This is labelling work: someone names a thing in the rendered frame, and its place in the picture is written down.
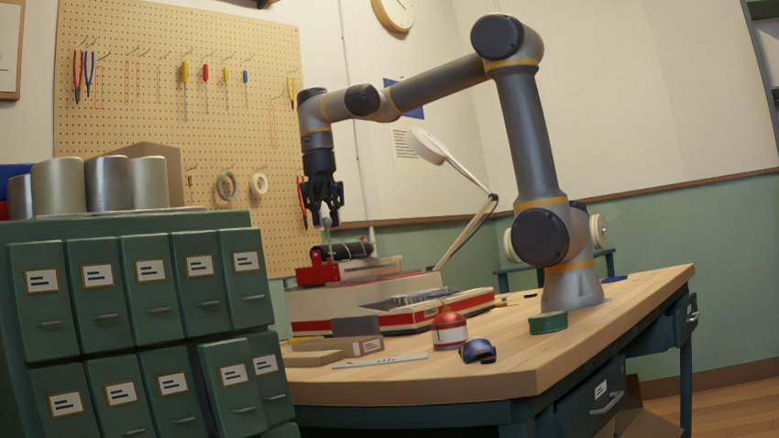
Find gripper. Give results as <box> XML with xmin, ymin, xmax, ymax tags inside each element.
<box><xmin>300</xmin><ymin>149</ymin><xmax>346</xmax><ymax>229</ymax></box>

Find black platen roller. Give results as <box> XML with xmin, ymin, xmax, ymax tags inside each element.
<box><xmin>310</xmin><ymin>240</ymin><xmax>376</xmax><ymax>263</ymax></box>

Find red typewriter carriage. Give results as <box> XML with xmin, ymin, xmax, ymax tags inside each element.
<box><xmin>294</xmin><ymin>247</ymin><xmax>404</xmax><ymax>288</ymax></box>

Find cream and red toy typewriter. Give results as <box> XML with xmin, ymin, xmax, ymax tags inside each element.
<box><xmin>285</xmin><ymin>269</ymin><xmax>498</xmax><ymax>338</ymax></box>

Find dark grey card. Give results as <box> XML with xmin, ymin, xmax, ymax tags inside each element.
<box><xmin>331</xmin><ymin>314</ymin><xmax>382</xmax><ymax>340</ymax></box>

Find grey tape roll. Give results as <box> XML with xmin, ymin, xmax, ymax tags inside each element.
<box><xmin>214</xmin><ymin>170</ymin><xmax>240</xmax><ymax>203</ymax></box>

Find white desk lamp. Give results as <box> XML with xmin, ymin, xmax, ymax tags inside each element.
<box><xmin>405</xmin><ymin>125</ymin><xmax>500</xmax><ymax>272</ymax></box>

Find flat cardboard box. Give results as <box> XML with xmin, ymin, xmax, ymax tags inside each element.
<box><xmin>290</xmin><ymin>334</ymin><xmax>385</xmax><ymax>359</ymax></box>

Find flat wooden block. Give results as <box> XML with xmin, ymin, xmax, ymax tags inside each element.
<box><xmin>282</xmin><ymin>349</ymin><xmax>346</xmax><ymax>368</ymax></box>

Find grey metal can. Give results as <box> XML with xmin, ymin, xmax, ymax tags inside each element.
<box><xmin>29</xmin><ymin>156</ymin><xmax>88</xmax><ymax>218</ymax></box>
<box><xmin>126</xmin><ymin>155</ymin><xmax>172</xmax><ymax>212</ymax></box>
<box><xmin>82</xmin><ymin>153</ymin><xmax>133</xmax><ymax>214</ymax></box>
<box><xmin>5</xmin><ymin>172</ymin><xmax>35</xmax><ymax>222</ymax></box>

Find steel ruler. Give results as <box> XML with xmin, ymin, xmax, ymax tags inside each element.
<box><xmin>332</xmin><ymin>351</ymin><xmax>430</xmax><ymax>370</ymax></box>

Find tan pegboard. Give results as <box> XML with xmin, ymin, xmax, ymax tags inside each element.
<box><xmin>52</xmin><ymin>0</ymin><xmax>323</xmax><ymax>280</ymax></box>

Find red and white dome tin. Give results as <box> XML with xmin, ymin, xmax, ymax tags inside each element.
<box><xmin>430</xmin><ymin>303</ymin><xmax>469</xmax><ymax>352</ymax></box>

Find cream round wheel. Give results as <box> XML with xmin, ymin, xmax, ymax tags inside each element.
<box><xmin>503</xmin><ymin>227</ymin><xmax>525</xmax><ymax>265</ymax></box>
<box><xmin>587</xmin><ymin>212</ymin><xmax>609</xmax><ymax>251</ymax></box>

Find green drawer cabinet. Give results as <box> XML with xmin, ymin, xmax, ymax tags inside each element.
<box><xmin>0</xmin><ymin>209</ymin><xmax>303</xmax><ymax>438</ymax></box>

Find blue rounded tool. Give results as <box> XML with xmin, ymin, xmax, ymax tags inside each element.
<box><xmin>458</xmin><ymin>337</ymin><xmax>498</xmax><ymax>366</ymax></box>

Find green tape roll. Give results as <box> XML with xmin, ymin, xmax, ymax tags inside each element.
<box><xmin>527</xmin><ymin>310</ymin><xmax>570</xmax><ymax>336</ymax></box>

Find blue pliers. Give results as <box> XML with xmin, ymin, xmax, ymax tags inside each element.
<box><xmin>82</xmin><ymin>49</ymin><xmax>96</xmax><ymax>99</ymax></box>

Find red pliers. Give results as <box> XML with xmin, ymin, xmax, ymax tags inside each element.
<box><xmin>71</xmin><ymin>49</ymin><xmax>85</xmax><ymax>105</ymax></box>

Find blue box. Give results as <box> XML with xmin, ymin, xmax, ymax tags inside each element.
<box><xmin>0</xmin><ymin>162</ymin><xmax>35</xmax><ymax>203</ymax></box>

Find green workbench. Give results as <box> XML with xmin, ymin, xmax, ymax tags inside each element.
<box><xmin>282</xmin><ymin>262</ymin><xmax>702</xmax><ymax>438</ymax></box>

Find brown cardboard floor box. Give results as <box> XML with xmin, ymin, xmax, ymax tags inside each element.
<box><xmin>598</xmin><ymin>373</ymin><xmax>686</xmax><ymax>438</ymax></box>

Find green shelf unit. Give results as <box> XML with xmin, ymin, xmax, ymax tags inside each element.
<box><xmin>741</xmin><ymin>0</ymin><xmax>779</xmax><ymax>155</ymax></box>

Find red handled tool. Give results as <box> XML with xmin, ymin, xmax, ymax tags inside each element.
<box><xmin>295</xmin><ymin>174</ymin><xmax>311</xmax><ymax>231</ymax></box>

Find white wall notice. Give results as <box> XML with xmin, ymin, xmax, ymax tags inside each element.
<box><xmin>390</xmin><ymin>126</ymin><xmax>428</xmax><ymax>179</ymax></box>

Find blue wall pennant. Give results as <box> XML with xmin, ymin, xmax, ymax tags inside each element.
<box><xmin>382</xmin><ymin>76</ymin><xmax>426</xmax><ymax>121</ymax></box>

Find wooden wall clock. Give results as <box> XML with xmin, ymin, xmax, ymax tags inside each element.
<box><xmin>368</xmin><ymin>0</ymin><xmax>417</xmax><ymax>35</ymax></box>

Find framed wall picture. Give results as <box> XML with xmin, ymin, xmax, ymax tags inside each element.
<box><xmin>0</xmin><ymin>0</ymin><xmax>27</xmax><ymax>103</ymax></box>

